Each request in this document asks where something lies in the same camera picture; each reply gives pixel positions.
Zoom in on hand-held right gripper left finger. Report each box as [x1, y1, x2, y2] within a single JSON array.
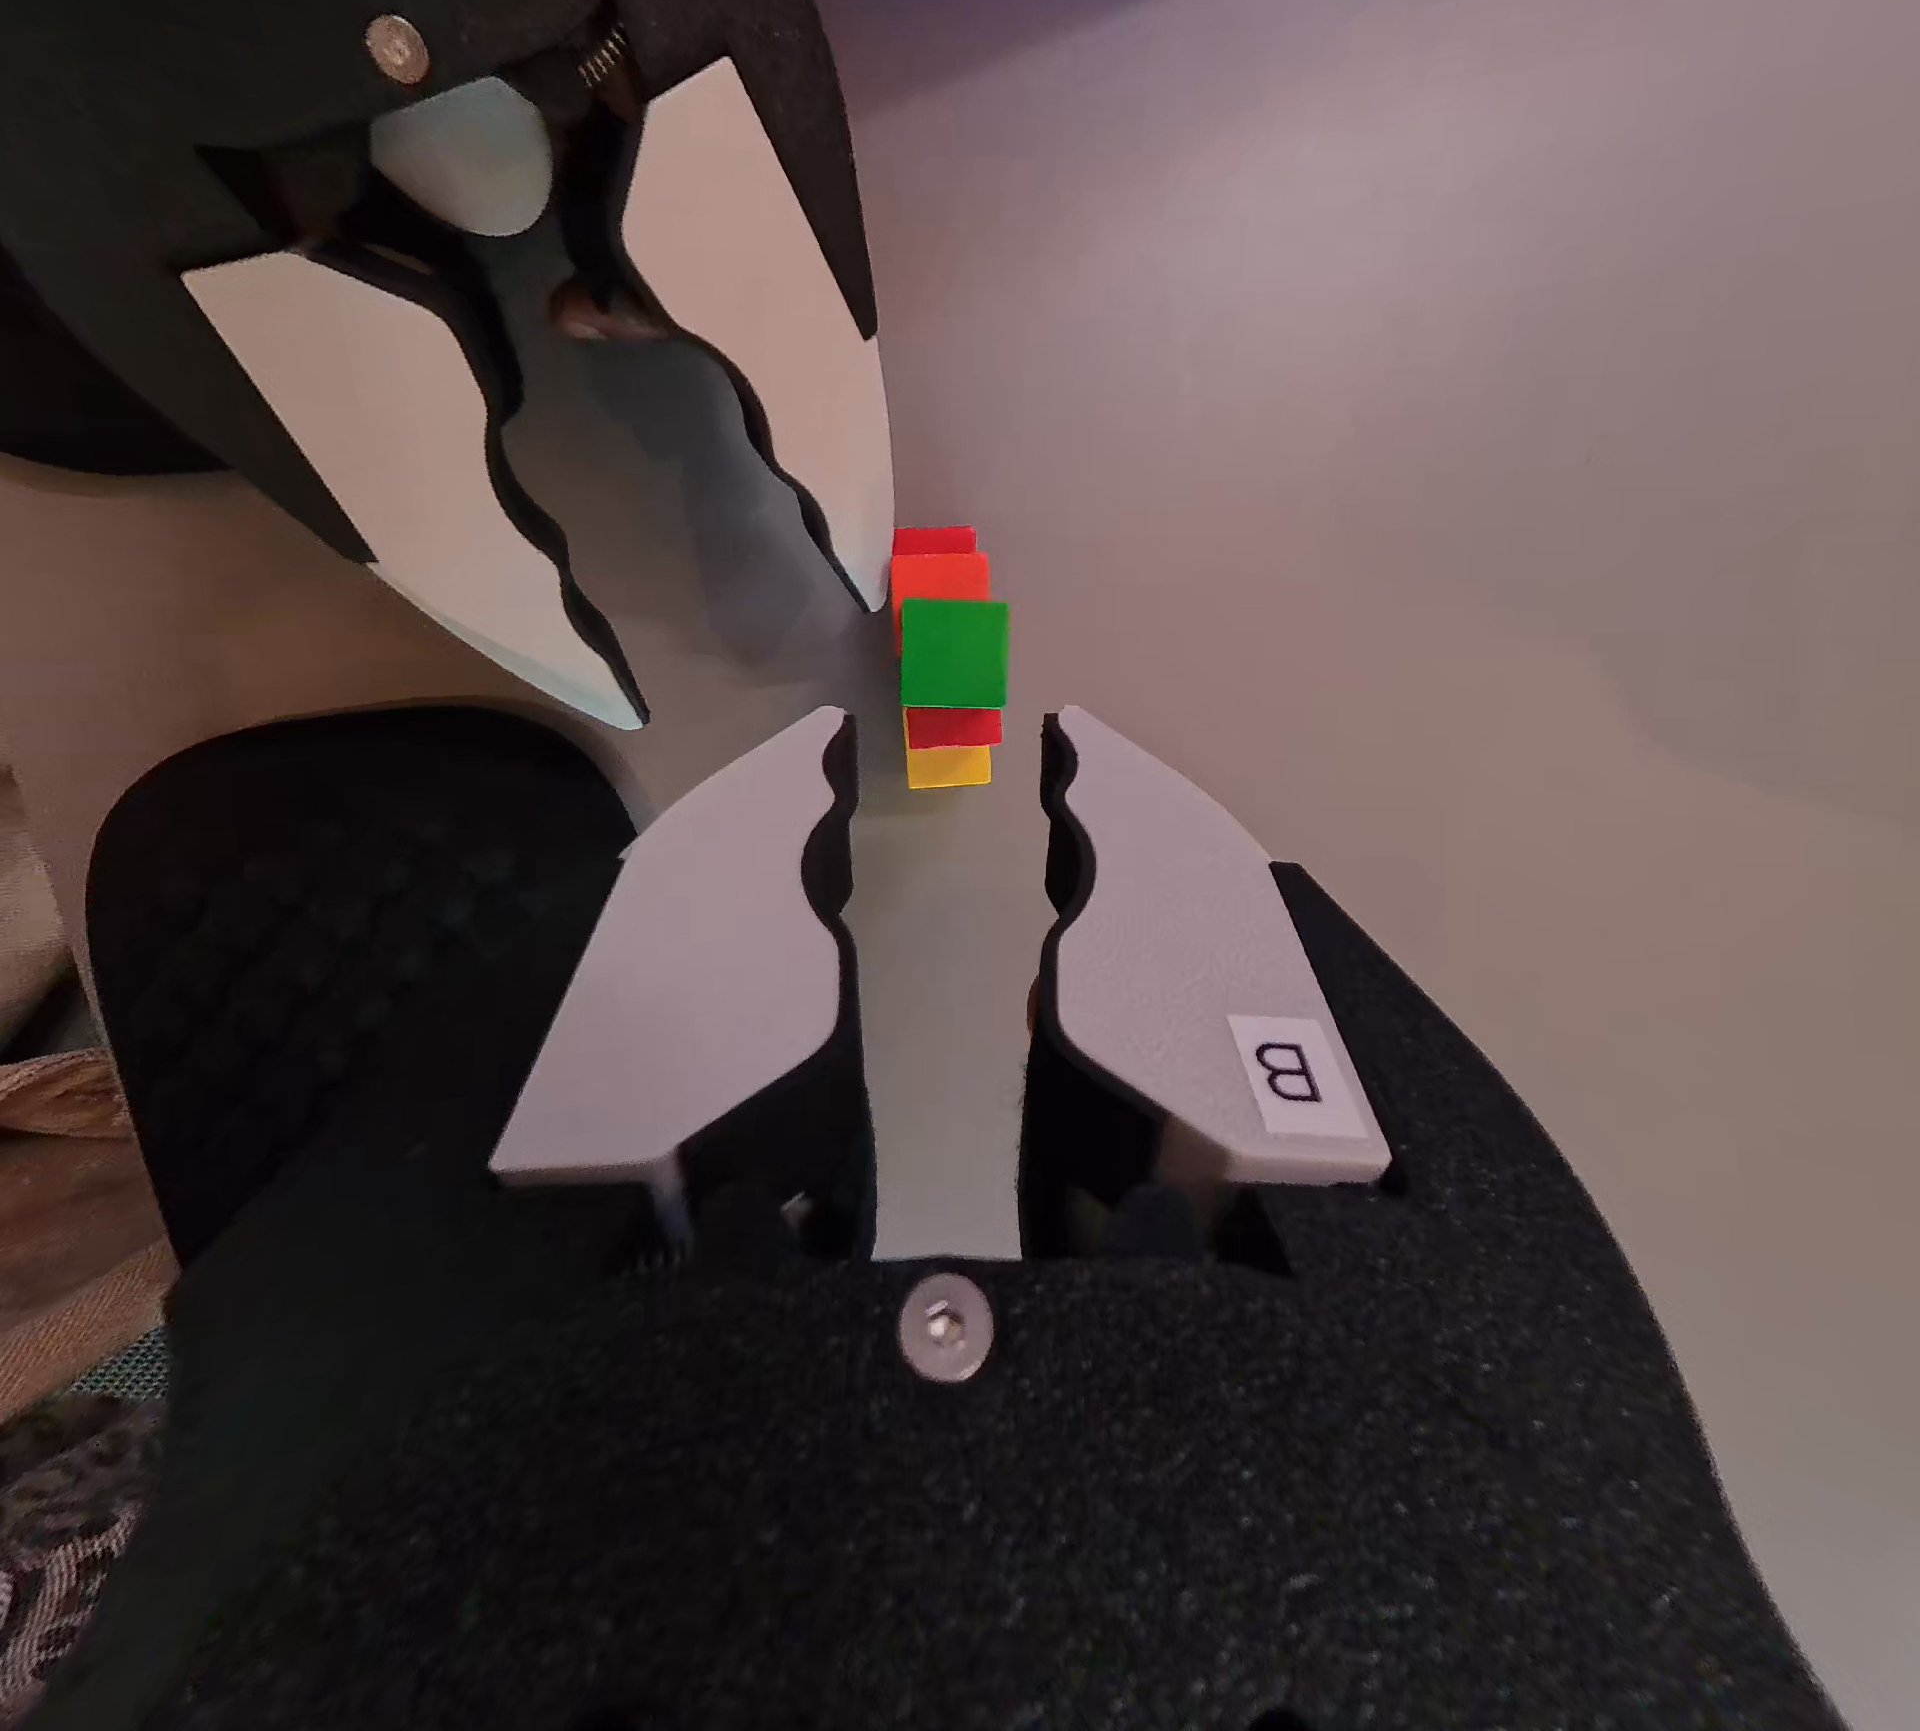
[[488, 704, 875, 1252]]

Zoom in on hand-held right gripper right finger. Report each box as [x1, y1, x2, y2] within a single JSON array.
[[1015, 704, 1391, 1252]]

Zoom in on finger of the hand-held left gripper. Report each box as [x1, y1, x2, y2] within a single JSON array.
[[177, 253, 652, 734], [612, 55, 899, 617]]

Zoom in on green wooden block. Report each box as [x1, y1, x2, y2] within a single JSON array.
[[897, 599, 1012, 712]]

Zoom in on person's left hand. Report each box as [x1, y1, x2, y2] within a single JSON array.
[[553, 274, 669, 344]]

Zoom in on black mesh chair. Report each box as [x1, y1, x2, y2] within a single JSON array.
[[85, 704, 646, 1270]]

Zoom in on beige cloth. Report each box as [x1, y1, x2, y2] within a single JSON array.
[[0, 753, 185, 1430]]

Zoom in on leopard print cloth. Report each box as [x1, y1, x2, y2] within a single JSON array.
[[0, 1382, 168, 1731]]

